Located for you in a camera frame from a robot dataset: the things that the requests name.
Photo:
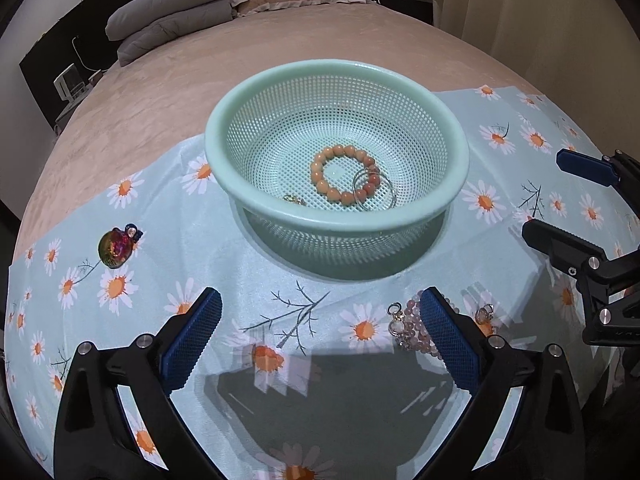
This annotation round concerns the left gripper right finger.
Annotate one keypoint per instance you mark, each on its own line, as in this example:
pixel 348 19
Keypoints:
pixel 545 438

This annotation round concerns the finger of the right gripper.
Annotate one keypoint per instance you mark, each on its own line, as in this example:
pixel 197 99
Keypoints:
pixel 587 167
pixel 567 251

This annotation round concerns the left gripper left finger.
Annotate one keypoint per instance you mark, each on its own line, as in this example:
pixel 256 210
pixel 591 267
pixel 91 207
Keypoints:
pixel 93 439

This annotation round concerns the gold clasp pendant earring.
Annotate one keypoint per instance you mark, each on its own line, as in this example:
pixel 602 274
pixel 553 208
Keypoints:
pixel 397 325

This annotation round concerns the pearl drop earring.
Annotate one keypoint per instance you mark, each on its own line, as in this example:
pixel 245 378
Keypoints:
pixel 484 318

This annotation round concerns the cream curtain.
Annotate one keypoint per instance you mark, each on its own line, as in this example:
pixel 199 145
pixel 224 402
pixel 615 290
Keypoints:
pixel 583 54

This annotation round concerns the iridescent metallic charm pendant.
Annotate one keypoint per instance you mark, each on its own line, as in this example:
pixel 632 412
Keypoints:
pixel 117 245

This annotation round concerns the daisy print teal cloth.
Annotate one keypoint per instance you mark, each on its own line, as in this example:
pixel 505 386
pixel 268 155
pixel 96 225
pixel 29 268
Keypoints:
pixel 302 378

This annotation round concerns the mint green plastic colander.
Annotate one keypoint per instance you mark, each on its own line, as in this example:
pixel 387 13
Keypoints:
pixel 306 131

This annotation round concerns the small gold earring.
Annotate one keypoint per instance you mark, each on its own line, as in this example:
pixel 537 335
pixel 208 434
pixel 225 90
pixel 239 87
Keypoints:
pixel 294 199

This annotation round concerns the pink bed cover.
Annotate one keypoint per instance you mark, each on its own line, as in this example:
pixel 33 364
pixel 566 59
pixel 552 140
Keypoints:
pixel 193 85

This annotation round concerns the white bedside device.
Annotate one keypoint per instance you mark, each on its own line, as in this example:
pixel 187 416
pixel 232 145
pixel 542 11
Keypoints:
pixel 71 87

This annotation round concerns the lower grey folded blanket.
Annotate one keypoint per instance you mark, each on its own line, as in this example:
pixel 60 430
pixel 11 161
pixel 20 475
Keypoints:
pixel 172 27

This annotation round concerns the silver ring bangle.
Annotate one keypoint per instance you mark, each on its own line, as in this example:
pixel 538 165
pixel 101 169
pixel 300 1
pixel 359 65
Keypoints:
pixel 373 190

